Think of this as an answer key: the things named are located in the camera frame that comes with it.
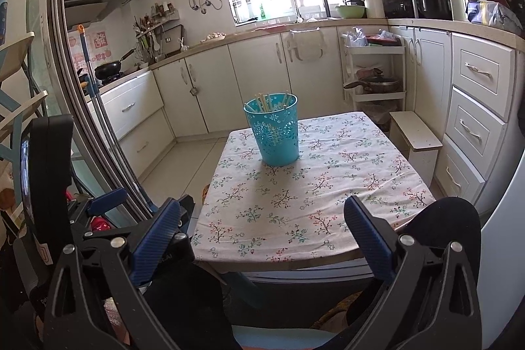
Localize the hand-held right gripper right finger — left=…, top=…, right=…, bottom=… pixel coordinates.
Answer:
left=344, top=195, right=482, bottom=350

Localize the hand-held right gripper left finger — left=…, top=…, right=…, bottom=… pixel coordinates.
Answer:
left=43, top=199, right=183, bottom=350

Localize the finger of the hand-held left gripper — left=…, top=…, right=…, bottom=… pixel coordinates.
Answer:
left=68, top=188, right=129, bottom=230
left=162, top=194, right=197, bottom=268

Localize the teal perforated plastic basket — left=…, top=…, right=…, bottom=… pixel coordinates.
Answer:
left=243, top=93, right=299, bottom=167

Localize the pile of wooden chopsticks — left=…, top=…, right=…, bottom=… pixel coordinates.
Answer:
left=245, top=89, right=294, bottom=113

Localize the floral tablecloth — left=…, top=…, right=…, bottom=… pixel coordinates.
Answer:
left=191, top=111, right=436, bottom=262

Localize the orange patterned slipper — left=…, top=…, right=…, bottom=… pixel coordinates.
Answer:
left=312, top=301, right=353, bottom=330

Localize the white two-drawer base cabinet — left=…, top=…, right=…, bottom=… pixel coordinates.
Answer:
left=86, top=70, right=177, bottom=178

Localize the black frying pan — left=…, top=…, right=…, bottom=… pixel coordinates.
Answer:
left=94, top=49, right=137, bottom=82

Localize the small white stool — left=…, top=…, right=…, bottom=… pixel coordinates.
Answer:
left=389, top=111, right=444, bottom=187

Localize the white blue shoe rack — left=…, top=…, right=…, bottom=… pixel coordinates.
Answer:
left=0, top=31, right=48, bottom=170

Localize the lidded black pan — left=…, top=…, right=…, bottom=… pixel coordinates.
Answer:
left=344, top=74, right=400, bottom=94

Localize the white three-drawer base cabinet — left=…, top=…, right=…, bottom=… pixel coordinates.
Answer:
left=388, top=25, right=525, bottom=211

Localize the white rolling cart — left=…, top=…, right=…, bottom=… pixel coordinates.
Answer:
left=340, top=33, right=407, bottom=105

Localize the white hanging plastic holder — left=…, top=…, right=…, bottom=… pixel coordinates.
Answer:
left=286, top=27, right=325, bottom=62

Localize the white door base cabinet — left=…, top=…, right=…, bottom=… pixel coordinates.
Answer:
left=150, top=25, right=349, bottom=137

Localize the green bowl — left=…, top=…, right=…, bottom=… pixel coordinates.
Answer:
left=335, top=5, right=367, bottom=19

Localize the white thermos jug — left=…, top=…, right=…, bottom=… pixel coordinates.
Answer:
left=362, top=0, right=386, bottom=19

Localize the black toaster oven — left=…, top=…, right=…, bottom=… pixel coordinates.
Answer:
left=379, top=0, right=416, bottom=18

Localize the chrome kitchen faucet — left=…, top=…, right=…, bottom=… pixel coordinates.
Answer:
left=270, top=0, right=303, bottom=23

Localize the black cooking pot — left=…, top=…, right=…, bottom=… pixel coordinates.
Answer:
left=417, top=0, right=451, bottom=20

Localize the blue white plastic package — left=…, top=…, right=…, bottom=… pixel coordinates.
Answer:
left=466, top=1, right=523, bottom=34

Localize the blue handled mop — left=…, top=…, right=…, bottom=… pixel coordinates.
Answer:
left=77, top=24, right=158, bottom=213

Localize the metal sliding door frame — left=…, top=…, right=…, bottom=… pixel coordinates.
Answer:
left=27, top=0, right=165, bottom=219

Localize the wall utensil rack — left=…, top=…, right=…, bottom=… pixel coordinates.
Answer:
left=133, top=1, right=183, bottom=61

